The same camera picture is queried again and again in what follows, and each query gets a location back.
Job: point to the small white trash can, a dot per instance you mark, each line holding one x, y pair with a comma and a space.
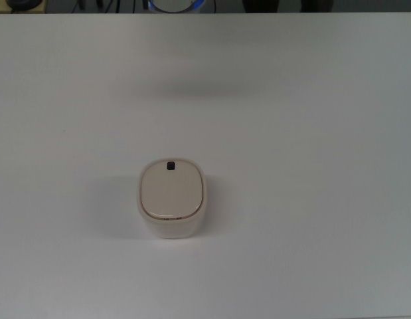
172, 194

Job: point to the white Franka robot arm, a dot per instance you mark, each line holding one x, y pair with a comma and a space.
173, 4

